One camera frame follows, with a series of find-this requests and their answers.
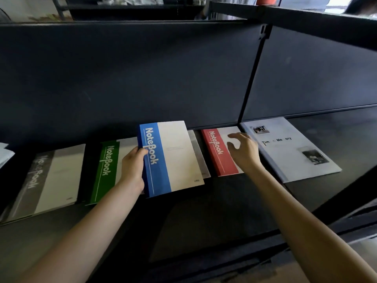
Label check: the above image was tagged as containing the person's left hand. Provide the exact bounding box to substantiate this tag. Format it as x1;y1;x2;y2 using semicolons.
119;146;149;194

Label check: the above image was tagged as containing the person's right hand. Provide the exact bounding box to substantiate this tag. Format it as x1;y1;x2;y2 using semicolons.
227;132;263;172

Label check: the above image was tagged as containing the blue and white notebook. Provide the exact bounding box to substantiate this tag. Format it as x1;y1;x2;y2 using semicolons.
137;121;205;198

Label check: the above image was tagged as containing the person's left forearm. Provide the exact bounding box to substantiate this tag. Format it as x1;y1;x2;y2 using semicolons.
16;180;145;283

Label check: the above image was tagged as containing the person's right forearm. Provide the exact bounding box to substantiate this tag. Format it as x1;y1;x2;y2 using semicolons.
249;161;377;283

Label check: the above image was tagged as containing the red and white notebook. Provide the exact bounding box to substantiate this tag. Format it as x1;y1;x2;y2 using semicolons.
201;126;245;177

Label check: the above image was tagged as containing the white notebook with grey edge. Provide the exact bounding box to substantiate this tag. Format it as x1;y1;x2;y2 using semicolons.
187;130;211;179

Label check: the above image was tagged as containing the green and white notebook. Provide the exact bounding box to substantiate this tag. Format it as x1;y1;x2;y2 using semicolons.
85;137;145;206

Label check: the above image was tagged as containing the pale notebook with photos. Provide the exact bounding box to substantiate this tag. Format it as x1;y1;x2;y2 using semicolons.
240;117;343;184

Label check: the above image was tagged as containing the dark metal shelf unit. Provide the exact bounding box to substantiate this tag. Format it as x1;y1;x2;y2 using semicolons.
0;1;377;283

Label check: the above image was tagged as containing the grey and white notebook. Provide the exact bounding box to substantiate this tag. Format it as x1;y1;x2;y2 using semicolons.
0;144;86;225

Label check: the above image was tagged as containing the white paper sheet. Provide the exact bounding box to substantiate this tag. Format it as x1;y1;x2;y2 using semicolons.
0;142;15;169

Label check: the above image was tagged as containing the black shelf upright post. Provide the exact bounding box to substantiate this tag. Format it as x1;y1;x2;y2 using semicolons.
237;23;273;125

